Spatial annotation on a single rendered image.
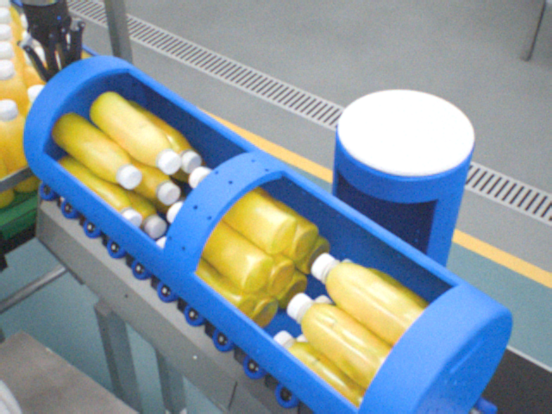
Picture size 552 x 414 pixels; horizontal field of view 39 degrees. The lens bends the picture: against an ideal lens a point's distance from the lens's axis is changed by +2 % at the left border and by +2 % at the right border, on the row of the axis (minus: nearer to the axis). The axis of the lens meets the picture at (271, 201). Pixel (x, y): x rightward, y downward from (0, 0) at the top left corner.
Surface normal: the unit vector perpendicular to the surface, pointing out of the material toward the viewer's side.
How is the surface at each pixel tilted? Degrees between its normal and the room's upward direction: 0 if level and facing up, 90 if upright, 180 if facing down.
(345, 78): 0
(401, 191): 90
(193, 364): 70
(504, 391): 0
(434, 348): 18
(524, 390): 0
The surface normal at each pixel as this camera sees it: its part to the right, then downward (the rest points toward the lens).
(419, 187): 0.09, 0.69
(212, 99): 0.00, -0.72
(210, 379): -0.67, 0.22
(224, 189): -0.20, -0.56
